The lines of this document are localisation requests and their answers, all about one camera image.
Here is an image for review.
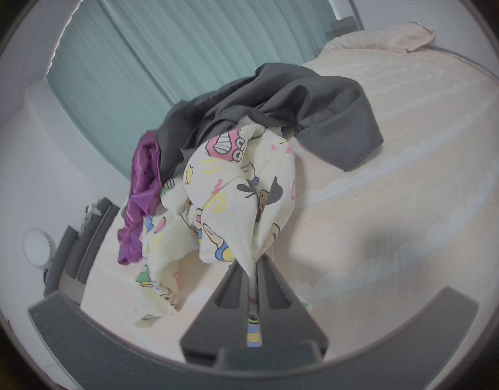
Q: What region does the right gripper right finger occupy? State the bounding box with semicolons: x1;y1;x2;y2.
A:
255;253;330;358

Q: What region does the blue-green curtain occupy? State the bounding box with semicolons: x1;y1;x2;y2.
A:
47;0;339;182

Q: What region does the black garment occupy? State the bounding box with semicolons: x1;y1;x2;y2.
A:
157;61;385;186

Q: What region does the white printed pyjama top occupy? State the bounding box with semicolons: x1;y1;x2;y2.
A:
134;122;315;349

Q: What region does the bed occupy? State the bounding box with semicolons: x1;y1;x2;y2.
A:
80;0;499;358

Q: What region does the purple garment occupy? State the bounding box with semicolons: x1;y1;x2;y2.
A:
117;129;166;266

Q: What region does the pale pink pillow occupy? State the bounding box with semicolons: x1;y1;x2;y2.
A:
320;22;436;56

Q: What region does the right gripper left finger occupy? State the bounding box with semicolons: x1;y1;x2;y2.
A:
180;258;255;366

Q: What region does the grey bedside table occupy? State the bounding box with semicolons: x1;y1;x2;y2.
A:
314;16;359;58

